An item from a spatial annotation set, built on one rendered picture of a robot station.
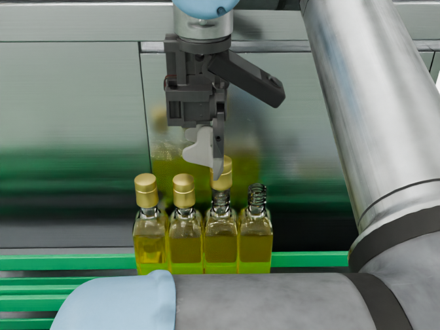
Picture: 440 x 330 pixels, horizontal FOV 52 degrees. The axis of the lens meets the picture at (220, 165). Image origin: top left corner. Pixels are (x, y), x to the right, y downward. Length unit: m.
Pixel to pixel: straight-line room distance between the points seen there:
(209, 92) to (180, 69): 0.05
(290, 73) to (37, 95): 0.43
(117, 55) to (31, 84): 0.16
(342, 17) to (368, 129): 0.11
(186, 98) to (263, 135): 0.24
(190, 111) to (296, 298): 0.46
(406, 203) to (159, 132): 0.61
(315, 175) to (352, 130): 0.57
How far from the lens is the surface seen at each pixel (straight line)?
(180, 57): 0.60
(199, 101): 0.60
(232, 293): 0.19
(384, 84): 0.31
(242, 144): 0.81
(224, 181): 0.69
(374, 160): 0.28
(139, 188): 0.71
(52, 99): 0.85
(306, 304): 0.19
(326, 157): 0.85
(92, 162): 0.90
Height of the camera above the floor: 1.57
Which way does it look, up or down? 33 degrees down
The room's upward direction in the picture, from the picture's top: straight up
